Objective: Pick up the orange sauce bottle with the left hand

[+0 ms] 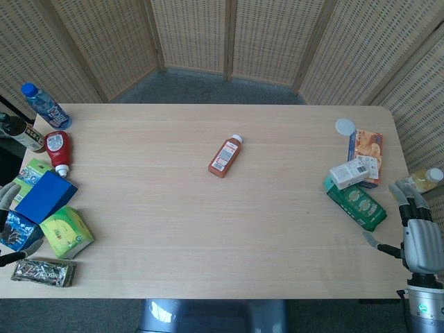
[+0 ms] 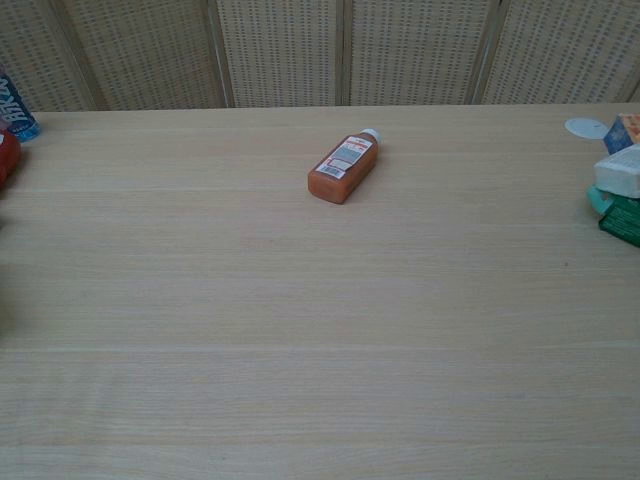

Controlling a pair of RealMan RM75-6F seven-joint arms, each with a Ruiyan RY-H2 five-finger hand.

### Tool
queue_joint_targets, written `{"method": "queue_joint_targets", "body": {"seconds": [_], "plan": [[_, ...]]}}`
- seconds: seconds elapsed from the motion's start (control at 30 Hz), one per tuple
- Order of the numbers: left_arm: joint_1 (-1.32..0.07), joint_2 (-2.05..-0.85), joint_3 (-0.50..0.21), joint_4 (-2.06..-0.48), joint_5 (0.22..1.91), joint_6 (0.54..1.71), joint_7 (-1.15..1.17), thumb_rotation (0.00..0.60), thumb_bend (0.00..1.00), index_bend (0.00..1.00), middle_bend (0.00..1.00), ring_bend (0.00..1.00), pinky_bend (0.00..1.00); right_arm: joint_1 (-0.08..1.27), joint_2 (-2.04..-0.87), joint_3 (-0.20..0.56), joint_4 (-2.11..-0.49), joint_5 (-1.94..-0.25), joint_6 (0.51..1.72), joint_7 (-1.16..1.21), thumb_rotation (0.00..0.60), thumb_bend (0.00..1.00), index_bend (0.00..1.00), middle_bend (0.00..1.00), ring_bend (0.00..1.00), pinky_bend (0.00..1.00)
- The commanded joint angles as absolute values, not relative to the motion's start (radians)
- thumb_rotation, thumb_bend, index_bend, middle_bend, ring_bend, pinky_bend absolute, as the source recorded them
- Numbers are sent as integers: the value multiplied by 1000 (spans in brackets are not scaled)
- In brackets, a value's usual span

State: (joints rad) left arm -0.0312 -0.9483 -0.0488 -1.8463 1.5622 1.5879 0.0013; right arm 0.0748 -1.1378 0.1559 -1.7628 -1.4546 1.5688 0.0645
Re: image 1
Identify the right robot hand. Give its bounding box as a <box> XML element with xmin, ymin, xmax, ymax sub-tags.
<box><xmin>362</xmin><ymin>178</ymin><xmax>444</xmax><ymax>278</ymax></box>

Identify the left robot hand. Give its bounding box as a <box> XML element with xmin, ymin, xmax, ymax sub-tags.
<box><xmin>0</xmin><ymin>182</ymin><xmax>45</xmax><ymax>268</ymax></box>

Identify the orange juice bottle white cap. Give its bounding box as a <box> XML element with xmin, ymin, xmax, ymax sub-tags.
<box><xmin>207</xmin><ymin>134</ymin><xmax>244</xmax><ymax>179</ymax></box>

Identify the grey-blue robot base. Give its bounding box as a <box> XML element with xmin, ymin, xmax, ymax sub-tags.
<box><xmin>138</xmin><ymin>298</ymin><xmax>289</xmax><ymax>333</ymax></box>

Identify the yellow drink bottle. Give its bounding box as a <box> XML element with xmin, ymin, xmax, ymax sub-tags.
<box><xmin>404</xmin><ymin>167</ymin><xmax>444</xmax><ymax>194</ymax></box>

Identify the green and blue flat package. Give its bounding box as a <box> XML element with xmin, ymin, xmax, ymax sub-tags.
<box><xmin>12</xmin><ymin>157</ymin><xmax>55</xmax><ymax>204</ymax></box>

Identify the black stand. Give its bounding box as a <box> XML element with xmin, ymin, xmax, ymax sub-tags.
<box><xmin>0</xmin><ymin>94</ymin><xmax>36</xmax><ymax>188</ymax></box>

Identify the plain blue box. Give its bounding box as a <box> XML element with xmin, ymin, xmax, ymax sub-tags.
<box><xmin>15</xmin><ymin>171</ymin><xmax>78</xmax><ymax>225</ymax></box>

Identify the dark blue printed tissue pack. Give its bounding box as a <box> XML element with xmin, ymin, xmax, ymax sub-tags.
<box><xmin>0</xmin><ymin>210</ymin><xmax>45</xmax><ymax>252</ymax></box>

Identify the dark bottle with label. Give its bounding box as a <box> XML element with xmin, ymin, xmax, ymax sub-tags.
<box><xmin>0</xmin><ymin>112</ymin><xmax>46</xmax><ymax>154</ymax></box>

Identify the red ketchup bottle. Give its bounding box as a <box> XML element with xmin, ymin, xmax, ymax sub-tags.
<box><xmin>44</xmin><ymin>130</ymin><xmax>74</xmax><ymax>178</ymax></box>

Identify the green snack bag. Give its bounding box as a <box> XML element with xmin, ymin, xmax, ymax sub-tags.
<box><xmin>323</xmin><ymin>176</ymin><xmax>388</xmax><ymax>233</ymax></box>

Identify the yellow-green tissue pack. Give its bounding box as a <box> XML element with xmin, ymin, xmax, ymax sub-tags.
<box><xmin>39</xmin><ymin>205</ymin><xmax>95</xmax><ymax>260</ymax></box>

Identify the white printed card pack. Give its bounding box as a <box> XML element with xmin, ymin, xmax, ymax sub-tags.
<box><xmin>356</xmin><ymin>155</ymin><xmax>382</xmax><ymax>180</ymax></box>

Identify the silver black snack bag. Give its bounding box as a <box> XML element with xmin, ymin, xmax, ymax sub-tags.
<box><xmin>10</xmin><ymin>258</ymin><xmax>78</xmax><ymax>289</ymax></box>

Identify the clear water bottle blue cap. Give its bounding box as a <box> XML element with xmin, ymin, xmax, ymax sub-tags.
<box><xmin>21</xmin><ymin>82</ymin><xmax>73</xmax><ymax>131</ymax></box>

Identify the small white box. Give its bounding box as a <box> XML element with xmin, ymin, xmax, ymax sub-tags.
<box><xmin>329</xmin><ymin>157</ymin><xmax>371</xmax><ymax>191</ymax></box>

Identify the orange snack box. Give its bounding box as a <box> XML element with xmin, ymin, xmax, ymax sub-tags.
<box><xmin>347</xmin><ymin>128</ymin><xmax>384</xmax><ymax>190</ymax></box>

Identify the canister with white round lid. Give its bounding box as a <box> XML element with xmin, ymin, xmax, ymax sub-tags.
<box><xmin>334</xmin><ymin>118</ymin><xmax>357</xmax><ymax>137</ymax></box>

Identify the bamboo folding screen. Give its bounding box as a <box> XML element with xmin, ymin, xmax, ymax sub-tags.
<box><xmin>0</xmin><ymin>0</ymin><xmax>444</xmax><ymax>209</ymax></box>

